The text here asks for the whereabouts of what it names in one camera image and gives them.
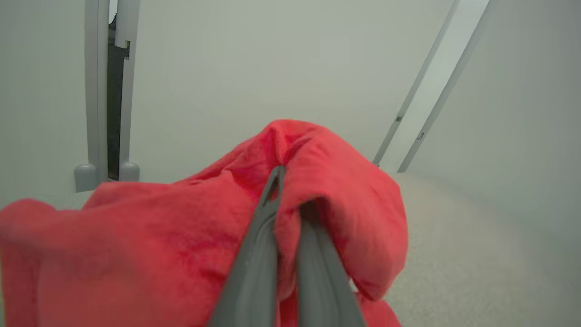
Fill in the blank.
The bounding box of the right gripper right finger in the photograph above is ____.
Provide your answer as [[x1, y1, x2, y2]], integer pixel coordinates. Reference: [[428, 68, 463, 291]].
[[295, 200, 366, 327]]

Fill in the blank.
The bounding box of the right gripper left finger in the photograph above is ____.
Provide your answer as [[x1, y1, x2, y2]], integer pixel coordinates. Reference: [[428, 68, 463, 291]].
[[207, 165, 287, 327]]

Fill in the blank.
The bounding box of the red white sports jersey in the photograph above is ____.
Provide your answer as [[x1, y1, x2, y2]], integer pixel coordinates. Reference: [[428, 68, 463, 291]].
[[0, 119, 409, 327]]

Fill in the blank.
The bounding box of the grey partition post with foot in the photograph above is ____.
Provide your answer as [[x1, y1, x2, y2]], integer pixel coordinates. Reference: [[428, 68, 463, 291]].
[[115, 0, 141, 183], [74, 0, 110, 193]]

